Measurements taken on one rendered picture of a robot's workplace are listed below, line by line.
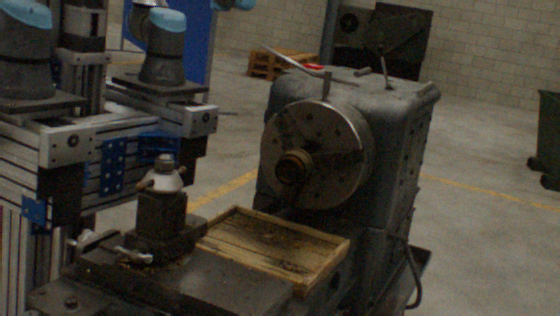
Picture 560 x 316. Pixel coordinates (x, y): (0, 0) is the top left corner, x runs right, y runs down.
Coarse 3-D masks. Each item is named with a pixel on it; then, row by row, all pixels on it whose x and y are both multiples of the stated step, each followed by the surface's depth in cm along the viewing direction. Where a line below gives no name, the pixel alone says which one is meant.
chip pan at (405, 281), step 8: (408, 264) 232; (416, 264) 232; (424, 264) 234; (408, 272) 224; (400, 280) 217; (408, 280) 218; (392, 288) 210; (400, 288) 211; (408, 288) 212; (392, 296) 204; (400, 296) 205; (384, 304) 198; (392, 304) 199; (384, 312) 193; (392, 312) 193
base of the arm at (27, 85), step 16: (0, 64) 141; (16, 64) 140; (32, 64) 142; (48, 64) 146; (0, 80) 140; (16, 80) 141; (32, 80) 142; (48, 80) 146; (0, 96) 140; (16, 96) 140; (32, 96) 142; (48, 96) 146
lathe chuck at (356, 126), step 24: (312, 120) 161; (336, 120) 158; (360, 120) 164; (264, 144) 167; (336, 144) 159; (360, 144) 157; (264, 168) 169; (336, 168) 160; (360, 168) 158; (312, 192) 164; (336, 192) 161
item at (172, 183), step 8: (152, 168) 112; (152, 176) 110; (160, 176) 109; (168, 176) 110; (176, 176) 111; (160, 184) 109; (168, 184) 109; (176, 184) 111; (160, 192) 109; (168, 192) 109
